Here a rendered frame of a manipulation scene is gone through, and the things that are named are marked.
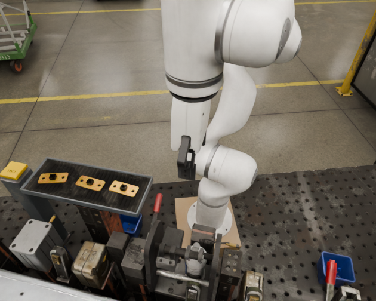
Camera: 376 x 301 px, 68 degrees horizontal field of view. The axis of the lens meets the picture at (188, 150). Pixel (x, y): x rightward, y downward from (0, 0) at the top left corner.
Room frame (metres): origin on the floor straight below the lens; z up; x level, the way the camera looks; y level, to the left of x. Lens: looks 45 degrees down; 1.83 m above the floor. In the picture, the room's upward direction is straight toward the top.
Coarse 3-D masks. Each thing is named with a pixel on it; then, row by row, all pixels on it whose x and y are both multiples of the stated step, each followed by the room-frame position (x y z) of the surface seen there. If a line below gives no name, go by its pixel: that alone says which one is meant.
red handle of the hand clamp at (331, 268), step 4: (332, 260) 0.30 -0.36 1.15; (328, 264) 0.29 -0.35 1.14; (332, 264) 0.29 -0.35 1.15; (336, 264) 0.29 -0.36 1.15; (328, 268) 0.28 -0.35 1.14; (332, 268) 0.28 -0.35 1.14; (336, 268) 0.28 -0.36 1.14; (328, 272) 0.27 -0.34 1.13; (332, 272) 0.27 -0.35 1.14; (328, 276) 0.27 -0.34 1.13; (332, 276) 0.27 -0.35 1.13; (328, 280) 0.26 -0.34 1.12; (332, 280) 0.26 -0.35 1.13; (328, 284) 0.25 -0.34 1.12; (332, 284) 0.25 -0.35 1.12; (328, 288) 0.24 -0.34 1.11; (332, 288) 0.24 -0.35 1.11; (328, 292) 0.24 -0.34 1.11; (332, 292) 0.24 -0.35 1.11; (328, 296) 0.23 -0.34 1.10; (332, 296) 0.23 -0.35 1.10; (328, 300) 0.22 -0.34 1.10
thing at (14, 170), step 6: (12, 162) 0.62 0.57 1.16; (18, 162) 0.62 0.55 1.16; (6, 168) 0.59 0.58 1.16; (12, 168) 0.59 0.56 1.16; (18, 168) 0.59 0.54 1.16; (24, 168) 0.59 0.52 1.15; (0, 174) 0.57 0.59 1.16; (6, 174) 0.56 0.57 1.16; (12, 174) 0.56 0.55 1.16; (18, 174) 0.57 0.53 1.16
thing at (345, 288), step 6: (342, 288) 0.21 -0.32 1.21; (348, 288) 0.21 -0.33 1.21; (354, 288) 0.21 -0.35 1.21; (336, 294) 0.21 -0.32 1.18; (342, 294) 0.20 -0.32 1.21; (348, 294) 0.20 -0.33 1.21; (354, 294) 0.20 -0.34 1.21; (336, 300) 0.20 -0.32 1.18; (342, 300) 0.19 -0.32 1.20; (348, 300) 0.19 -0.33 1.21; (354, 300) 0.19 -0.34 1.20
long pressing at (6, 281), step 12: (0, 276) 0.32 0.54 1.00; (12, 276) 0.32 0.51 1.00; (24, 276) 0.32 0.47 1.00; (0, 288) 0.28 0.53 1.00; (12, 288) 0.28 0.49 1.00; (24, 288) 0.28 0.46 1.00; (36, 288) 0.28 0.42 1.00; (48, 288) 0.28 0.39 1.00; (60, 288) 0.28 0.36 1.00; (72, 288) 0.28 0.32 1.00; (0, 300) 0.25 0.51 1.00; (12, 300) 0.25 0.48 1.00; (24, 300) 0.25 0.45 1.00; (36, 300) 0.25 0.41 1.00; (48, 300) 0.25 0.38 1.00; (60, 300) 0.25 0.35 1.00; (72, 300) 0.25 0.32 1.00; (84, 300) 0.25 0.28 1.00; (96, 300) 0.25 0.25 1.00; (108, 300) 0.25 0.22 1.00; (120, 300) 0.25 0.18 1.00
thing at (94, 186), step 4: (84, 176) 0.55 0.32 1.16; (80, 180) 0.54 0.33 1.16; (84, 180) 0.54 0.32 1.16; (88, 180) 0.53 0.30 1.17; (92, 180) 0.53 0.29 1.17; (96, 180) 0.54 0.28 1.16; (100, 180) 0.54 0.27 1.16; (76, 184) 0.52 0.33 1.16; (80, 184) 0.52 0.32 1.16; (84, 184) 0.52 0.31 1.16; (88, 184) 0.52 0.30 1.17; (92, 184) 0.52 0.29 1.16; (96, 184) 0.52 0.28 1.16; (100, 184) 0.52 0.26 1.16; (88, 188) 0.51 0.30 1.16; (92, 188) 0.51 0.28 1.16; (96, 188) 0.51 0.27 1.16; (100, 188) 0.51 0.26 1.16
